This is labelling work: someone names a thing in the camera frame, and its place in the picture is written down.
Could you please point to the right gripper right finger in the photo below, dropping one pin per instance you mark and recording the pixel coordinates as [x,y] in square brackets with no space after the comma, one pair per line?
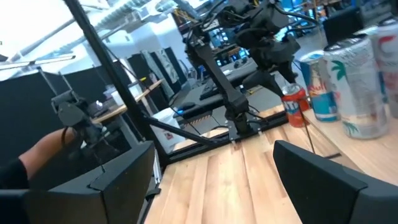
[335,199]

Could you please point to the person's forearm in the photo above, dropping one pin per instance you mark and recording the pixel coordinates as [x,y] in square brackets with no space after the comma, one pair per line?
[43,149]

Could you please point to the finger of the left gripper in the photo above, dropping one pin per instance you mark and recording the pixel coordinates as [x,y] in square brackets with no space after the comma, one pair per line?
[287,73]
[264,82]

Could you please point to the wooden background table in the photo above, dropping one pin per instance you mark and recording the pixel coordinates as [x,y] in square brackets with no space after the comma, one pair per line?
[136,96]

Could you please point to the black aluminium rig frame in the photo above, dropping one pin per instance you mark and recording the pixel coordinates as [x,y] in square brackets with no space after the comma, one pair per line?
[105,68]

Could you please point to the Celsius Peach Vibe can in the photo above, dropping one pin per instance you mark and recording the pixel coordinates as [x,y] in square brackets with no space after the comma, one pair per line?
[388,62]

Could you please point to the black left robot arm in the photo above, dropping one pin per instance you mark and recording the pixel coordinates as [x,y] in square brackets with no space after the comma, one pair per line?
[217,77]

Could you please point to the black keyboard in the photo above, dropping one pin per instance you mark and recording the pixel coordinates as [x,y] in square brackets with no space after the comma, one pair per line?
[209,89]

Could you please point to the silver sugarfree Red Bull can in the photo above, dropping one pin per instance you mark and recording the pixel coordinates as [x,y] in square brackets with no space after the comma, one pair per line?
[321,93]

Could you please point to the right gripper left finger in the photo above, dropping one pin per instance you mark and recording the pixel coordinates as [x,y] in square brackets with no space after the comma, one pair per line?
[93,205]

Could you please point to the black partition panel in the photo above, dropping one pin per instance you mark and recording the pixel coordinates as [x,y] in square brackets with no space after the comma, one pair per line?
[28,105]

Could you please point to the Fanta soda can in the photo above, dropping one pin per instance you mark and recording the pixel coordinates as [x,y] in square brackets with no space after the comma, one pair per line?
[293,107]

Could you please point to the black desk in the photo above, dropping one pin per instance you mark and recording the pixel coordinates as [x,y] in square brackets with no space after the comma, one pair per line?
[217,81]

